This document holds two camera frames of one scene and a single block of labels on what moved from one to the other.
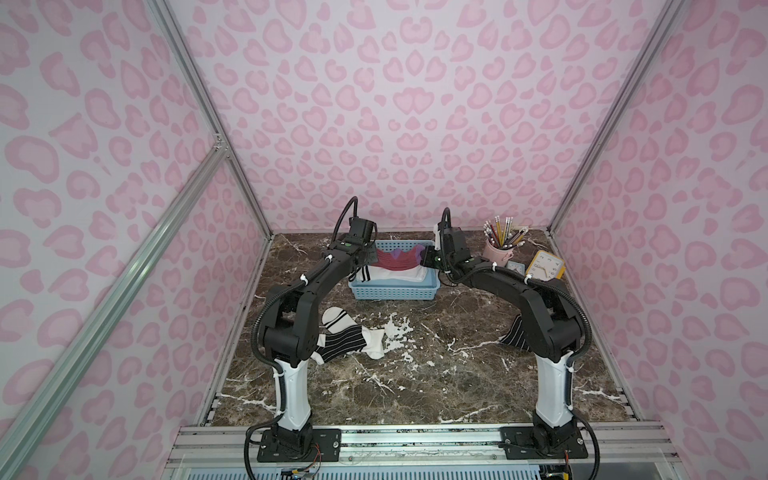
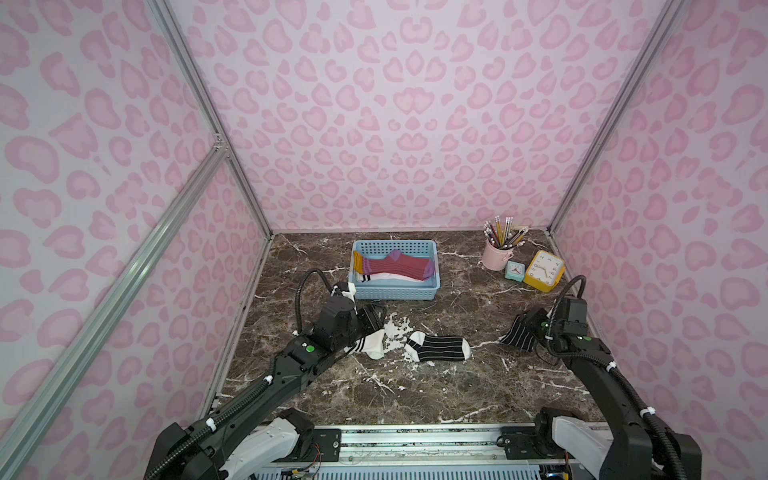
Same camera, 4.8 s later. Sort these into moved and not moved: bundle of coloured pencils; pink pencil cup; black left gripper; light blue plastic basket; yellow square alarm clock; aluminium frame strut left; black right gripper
Moved: black right gripper; black left gripper
Not moved: bundle of coloured pencils; light blue plastic basket; pink pencil cup; aluminium frame strut left; yellow square alarm clock
